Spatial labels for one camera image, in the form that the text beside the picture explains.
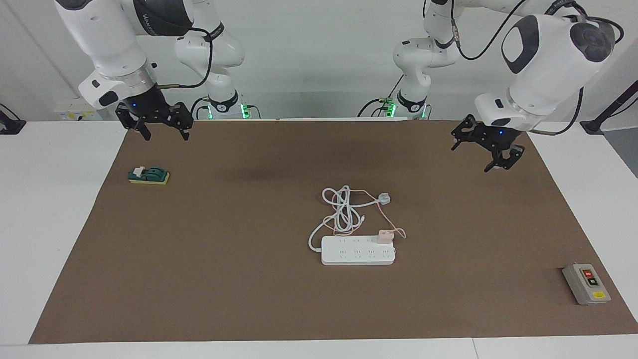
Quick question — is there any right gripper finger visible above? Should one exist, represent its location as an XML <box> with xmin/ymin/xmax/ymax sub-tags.
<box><xmin>115</xmin><ymin>104</ymin><xmax>152</xmax><ymax>142</ymax></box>
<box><xmin>159</xmin><ymin>102</ymin><xmax>194</xmax><ymax>141</ymax></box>

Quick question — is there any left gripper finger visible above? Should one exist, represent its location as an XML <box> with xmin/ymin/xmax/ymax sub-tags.
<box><xmin>451</xmin><ymin>114</ymin><xmax>479</xmax><ymax>151</ymax></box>
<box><xmin>484</xmin><ymin>146</ymin><xmax>525</xmax><ymax>173</ymax></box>

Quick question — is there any pink charging cable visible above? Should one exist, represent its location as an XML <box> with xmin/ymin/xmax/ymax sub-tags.
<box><xmin>323</xmin><ymin>188</ymin><xmax>407</xmax><ymax>239</ymax></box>

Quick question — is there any white power strip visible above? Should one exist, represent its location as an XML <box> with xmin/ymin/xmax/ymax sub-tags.
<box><xmin>320</xmin><ymin>235</ymin><xmax>397</xmax><ymax>266</ymax></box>

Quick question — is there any brown table mat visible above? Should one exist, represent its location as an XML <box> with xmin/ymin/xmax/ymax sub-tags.
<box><xmin>28</xmin><ymin>118</ymin><xmax>638</xmax><ymax>345</ymax></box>

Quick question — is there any white wall socket box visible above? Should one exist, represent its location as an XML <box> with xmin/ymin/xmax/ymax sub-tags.
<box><xmin>54</xmin><ymin>106</ymin><xmax>103</xmax><ymax>122</ymax></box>

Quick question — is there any green knife switch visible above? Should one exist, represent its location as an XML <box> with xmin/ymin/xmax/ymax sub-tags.
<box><xmin>128</xmin><ymin>166</ymin><xmax>170</xmax><ymax>186</ymax></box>

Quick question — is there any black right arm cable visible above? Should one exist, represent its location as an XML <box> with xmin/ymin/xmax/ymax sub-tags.
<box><xmin>157</xmin><ymin>27</ymin><xmax>214</xmax><ymax>90</ymax></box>

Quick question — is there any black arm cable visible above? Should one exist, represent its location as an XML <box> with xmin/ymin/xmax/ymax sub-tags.
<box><xmin>157</xmin><ymin>27</ymin><xmax>214</xmax><ymax>90</ymax></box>
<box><xmin>424</xmin><ymin>0</ymin><xmax>624</xmax><ymax>136</ymax></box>

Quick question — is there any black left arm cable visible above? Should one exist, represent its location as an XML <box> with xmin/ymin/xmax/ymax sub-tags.
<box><xmin>424</xmin><ymin>0</ymin><xmax>624</xmax><ymax>136</ymax></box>

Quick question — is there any black camera stand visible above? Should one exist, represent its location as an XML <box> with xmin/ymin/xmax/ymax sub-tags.
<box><xmin>0</xmin><ymin>103</ymin><xmax>26</xmax><ymax>135</ymax></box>
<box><xmin>581</xmin><ymin>80</ymin><xmax>638</xmax><ymax>135</ymax></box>

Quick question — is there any white power strip cable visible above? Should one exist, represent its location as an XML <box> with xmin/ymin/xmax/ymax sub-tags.
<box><xmin>308</xmin><ymin>185</ymin><xmax>391</xmax><ymax>253</ymax></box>

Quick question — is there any grey on-off switch box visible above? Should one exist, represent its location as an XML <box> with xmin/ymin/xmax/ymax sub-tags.
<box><xmin>562</xmin><ymin>263</ymin><xmax>612</xmax><ymax>306</ymax></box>

